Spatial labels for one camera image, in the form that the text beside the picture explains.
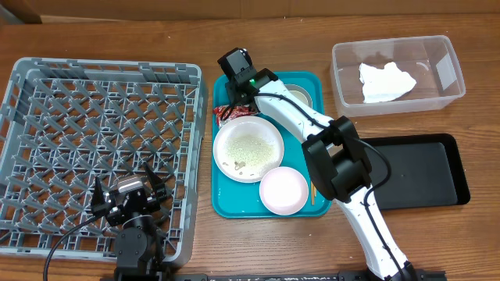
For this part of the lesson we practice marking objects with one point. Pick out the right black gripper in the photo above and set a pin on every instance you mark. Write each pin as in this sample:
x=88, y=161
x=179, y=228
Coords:
x=229, y=90

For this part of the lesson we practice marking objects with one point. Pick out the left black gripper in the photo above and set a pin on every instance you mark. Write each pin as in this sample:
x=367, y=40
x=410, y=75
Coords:
x=98, y=207

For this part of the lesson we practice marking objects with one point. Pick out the red snack wrapper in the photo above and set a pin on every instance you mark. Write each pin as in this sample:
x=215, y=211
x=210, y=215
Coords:
x=230, y=113

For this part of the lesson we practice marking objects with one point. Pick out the grey bowl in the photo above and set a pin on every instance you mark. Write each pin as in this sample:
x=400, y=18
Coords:
x=300, y=93

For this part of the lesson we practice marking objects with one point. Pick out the white napkin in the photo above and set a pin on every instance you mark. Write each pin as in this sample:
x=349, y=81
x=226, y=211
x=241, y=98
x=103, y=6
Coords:
x=386, y=84

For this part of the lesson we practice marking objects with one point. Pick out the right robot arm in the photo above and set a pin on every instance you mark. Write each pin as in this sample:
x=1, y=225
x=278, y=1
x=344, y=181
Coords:
x=335, y=157

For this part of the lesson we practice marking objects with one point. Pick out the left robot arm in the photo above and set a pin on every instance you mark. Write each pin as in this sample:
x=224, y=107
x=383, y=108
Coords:
x=138, y=245

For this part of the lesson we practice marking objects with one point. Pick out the large white plate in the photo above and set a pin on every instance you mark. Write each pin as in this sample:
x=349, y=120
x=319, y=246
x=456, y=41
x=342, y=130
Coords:
x=246, y=148

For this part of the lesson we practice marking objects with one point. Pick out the grey plastic dish rack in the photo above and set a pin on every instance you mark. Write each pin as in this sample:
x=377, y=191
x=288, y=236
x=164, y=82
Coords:
x=65, y=122

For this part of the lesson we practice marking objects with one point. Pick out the teal plastic tray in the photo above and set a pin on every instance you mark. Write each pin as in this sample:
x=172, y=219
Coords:
x=234, y=200

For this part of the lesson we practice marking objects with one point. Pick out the small pink plate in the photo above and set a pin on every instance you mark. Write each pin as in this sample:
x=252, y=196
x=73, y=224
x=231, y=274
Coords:
x=284, y=191

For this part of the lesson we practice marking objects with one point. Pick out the clear plastic bin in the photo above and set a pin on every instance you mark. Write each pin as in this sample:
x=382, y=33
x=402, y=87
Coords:
x=430, y=60

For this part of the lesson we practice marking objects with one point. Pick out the black plastic tray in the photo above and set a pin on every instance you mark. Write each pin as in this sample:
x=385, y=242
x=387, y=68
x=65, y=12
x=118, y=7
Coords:
x=426, y=171

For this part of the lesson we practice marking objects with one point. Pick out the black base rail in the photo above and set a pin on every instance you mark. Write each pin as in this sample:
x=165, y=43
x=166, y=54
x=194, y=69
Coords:
x=340, y=276

